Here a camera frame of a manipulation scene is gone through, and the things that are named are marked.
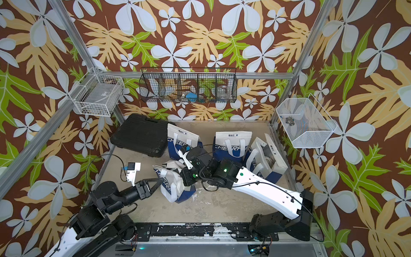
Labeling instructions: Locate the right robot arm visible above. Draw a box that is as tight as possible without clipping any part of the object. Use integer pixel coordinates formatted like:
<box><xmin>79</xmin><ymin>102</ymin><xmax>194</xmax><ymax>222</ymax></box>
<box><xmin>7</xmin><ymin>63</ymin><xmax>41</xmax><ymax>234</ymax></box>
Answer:
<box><xmin>178</xmin><ymin>145</ymin><xmax>314</xmax><ymax>242</ymax></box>

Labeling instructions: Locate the black wire basket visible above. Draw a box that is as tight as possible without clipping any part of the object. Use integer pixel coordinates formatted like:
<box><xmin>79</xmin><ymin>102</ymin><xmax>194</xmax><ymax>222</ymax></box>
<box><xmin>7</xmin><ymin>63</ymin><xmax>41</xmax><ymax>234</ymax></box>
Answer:
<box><xmin>138</xmin><ymin>67</ymin><xmax>238</xmax><ymax>103</ymax></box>

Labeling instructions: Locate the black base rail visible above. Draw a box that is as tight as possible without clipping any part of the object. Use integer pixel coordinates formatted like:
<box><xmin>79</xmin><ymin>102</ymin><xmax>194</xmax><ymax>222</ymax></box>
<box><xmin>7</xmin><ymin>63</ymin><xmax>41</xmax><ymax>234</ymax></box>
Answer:
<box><xmin>135</xmin><ymin>222</ymin><xmax>279</xmax><ymax>243</ymax></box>

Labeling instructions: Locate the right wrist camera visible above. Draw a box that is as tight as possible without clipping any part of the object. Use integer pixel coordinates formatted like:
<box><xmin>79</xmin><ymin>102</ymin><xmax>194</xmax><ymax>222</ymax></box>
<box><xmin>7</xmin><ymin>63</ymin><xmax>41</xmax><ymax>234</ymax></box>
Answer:
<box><xmin>178</xmin><ymin>144</ymin><xmax>193</xmax><ymax>170</ymax></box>

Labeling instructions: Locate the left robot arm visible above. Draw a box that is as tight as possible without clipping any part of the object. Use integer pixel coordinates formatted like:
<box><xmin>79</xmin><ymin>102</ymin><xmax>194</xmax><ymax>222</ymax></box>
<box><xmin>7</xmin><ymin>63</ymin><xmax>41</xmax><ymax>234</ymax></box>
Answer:
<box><xmin>46</xmin><ymin>178</ymin><xmax>164</xmax><ymax>257</ymax></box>

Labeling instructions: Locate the white wire basket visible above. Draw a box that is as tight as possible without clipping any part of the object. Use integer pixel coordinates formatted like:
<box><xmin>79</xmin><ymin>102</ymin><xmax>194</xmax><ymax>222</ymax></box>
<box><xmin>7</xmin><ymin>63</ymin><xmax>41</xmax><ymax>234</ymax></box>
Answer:
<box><xmin>69</xmin><ymin>68</ymin><xmax>125</xmax><ymax>117</ymax></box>

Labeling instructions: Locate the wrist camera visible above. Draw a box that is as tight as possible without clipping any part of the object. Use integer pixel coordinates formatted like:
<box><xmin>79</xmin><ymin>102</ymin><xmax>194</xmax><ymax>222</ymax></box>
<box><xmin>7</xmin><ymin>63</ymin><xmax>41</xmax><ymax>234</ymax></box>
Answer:
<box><xmin>125</xmin><ymin>162</ymin><xmax>141</xmax><ymax>186</ymax></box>
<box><xmin>178</xmin><ymin>144</ymin><xmax>193</xmax><ymax>170</ymax></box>

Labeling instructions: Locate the white mesh basket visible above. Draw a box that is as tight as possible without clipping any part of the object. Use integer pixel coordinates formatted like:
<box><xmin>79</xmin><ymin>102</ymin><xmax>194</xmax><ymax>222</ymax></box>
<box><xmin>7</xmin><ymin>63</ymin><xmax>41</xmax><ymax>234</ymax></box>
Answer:
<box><xmin>276</xmin><ymin>94</ymin><xmax>337</xmax><ymax>149</ymax></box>

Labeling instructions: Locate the takeout bag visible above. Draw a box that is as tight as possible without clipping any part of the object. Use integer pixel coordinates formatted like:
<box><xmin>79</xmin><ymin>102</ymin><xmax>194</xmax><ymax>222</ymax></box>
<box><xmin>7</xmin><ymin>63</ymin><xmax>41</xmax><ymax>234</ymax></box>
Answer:
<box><xmin>167</xmin><ymin>123</ymin><xmax>202</xmax><ymax>161</ymax></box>
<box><xmin>212</xmin><ymin>131</ymin><xmax>252</xmax><ymax>162</ymax></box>
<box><xmin>153</xmin><ymin>160</ymin><xmax>196</xmax><ymax>203</ymax></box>
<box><xmin>243</xmin><ymin>133</ymin><xmax>288</xmax><ymax>184</ymax></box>

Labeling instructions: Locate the blue object in basket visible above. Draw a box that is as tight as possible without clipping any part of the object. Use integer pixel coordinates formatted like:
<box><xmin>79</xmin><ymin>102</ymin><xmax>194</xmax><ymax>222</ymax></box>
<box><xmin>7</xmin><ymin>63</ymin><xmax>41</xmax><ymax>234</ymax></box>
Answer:
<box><xmin>185</xmin><ymin>93</ymin><xmax>198</xmax><ymax>102</ymax></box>

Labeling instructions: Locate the black plastic tool case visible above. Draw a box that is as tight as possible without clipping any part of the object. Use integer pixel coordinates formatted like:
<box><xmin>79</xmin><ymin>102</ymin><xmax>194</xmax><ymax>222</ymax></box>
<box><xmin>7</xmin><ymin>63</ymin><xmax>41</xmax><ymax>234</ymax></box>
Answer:
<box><xmin>110</xmin><ymin>114</ymin><xmax>170</xmax><ymax>157</ymax></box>

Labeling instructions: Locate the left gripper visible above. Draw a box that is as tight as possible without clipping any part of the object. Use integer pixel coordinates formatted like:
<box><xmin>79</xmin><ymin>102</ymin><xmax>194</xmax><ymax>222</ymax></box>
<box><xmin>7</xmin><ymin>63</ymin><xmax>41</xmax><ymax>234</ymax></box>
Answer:
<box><xmin>107</xmin><ymin>176</ymin><xmax>163</xmax><ymax>214</ymax></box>

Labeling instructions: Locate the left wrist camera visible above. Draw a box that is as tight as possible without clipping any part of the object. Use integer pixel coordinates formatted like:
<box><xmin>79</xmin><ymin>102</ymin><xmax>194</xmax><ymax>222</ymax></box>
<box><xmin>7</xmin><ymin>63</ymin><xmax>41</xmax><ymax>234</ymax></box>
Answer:
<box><xmin>125</xmin><ymin>162</ymin><xmax>141</xmax><ymax>186</ymax></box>

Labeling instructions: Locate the small dark object in mesh basket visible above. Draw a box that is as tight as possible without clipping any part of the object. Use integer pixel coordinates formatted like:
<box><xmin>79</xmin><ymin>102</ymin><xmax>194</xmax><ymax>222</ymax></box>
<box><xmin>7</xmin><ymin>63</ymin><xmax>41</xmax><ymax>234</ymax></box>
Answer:
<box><xmin>285</xmin><ymin>116</ymin><xmax>295</xmax><ymax>126</ymax></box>

